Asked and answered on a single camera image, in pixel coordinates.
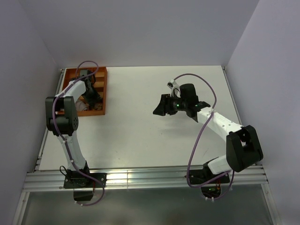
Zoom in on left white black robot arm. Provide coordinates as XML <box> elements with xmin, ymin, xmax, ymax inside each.
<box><xmin>45</xmin><ymin>69</ymin><xmax>103</xmax><ymax>187</ymax></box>

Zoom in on tan argyle sock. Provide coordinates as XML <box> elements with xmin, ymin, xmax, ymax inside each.
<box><xmin>93</xmin><ymin>103</ymin><xmax>103</xmax><ymax>111</ymax></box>

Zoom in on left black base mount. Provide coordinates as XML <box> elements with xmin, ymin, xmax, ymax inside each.
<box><xmin>63</xmin><ymin>172</ymin><xmax>107</xmax><ymax>189</ymax></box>

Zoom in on black box under rail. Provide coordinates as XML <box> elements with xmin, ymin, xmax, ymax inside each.
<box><xmin>73</xmin><ymin>190</ymin><xmax>94</xmax><ymax>202</ymax></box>

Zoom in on grey sock red stripes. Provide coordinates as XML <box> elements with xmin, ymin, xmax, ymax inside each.
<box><xmin>75</xmin><ymin>100</ymin><xmax>88</xmax><ymax>112</ymax></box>

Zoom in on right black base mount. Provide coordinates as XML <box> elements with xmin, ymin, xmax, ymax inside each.
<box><xmin>189</xmin><ymin>169</ymin><xmax>230</xmax><ymax>185</ymax></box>

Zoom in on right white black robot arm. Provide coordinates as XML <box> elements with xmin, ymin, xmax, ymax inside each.
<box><xmin>153</xmin><ymin>80</ymin><xmax>263</xmax><ymax>183</ymax></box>

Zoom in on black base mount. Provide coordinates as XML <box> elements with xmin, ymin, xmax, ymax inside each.
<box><xmin>63</xmin><ymin>172</ymin><xmax>107</xmax><ymax>189</ymax></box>
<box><xmin>189</xmin><ymin>169</ymin><xmax>230</xmax><ymax>185</ymax></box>

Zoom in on aluminium frame rail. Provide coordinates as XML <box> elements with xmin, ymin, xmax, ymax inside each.
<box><xmin>22</xmin><ymin>165</ymin><xmax>269</xmax><ymax>192</ymax></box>

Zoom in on orange compartment tray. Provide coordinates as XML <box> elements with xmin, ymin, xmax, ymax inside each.
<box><xmin>62</xmin><ymin>67</ymin><xmax>107</xmax><ymax>116</ymax></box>

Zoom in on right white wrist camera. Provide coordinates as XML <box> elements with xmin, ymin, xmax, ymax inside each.
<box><xmin>167</xmin><ymin>79</ymin><xmax>180</xmax><ymax>97</ymax></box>

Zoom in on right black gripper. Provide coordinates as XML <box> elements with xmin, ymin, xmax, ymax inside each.
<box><xmin>153</xmin><ymin>94</ymin><xmax>188</xmax><ymax>116</ymax></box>

